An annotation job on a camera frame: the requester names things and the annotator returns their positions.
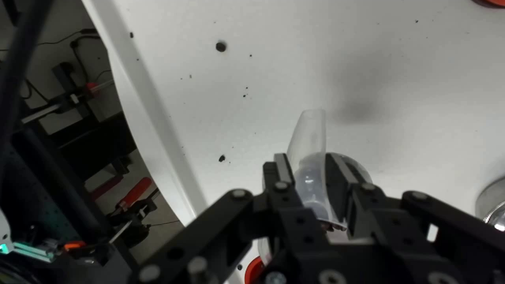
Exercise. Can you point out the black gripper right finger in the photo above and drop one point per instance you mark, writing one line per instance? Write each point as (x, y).
(421, 230)

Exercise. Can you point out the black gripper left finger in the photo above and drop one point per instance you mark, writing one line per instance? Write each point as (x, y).
(238, 230)

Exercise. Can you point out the clear plastic jug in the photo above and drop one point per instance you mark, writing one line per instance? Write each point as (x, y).
(310, 135)

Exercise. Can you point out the black equipment with red parts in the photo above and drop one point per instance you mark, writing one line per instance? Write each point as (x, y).
(135, 194)

